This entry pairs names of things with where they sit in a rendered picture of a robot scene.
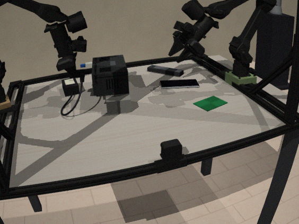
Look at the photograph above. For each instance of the flat green square pad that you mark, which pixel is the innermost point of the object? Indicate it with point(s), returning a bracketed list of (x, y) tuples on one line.
[(210, 103)]

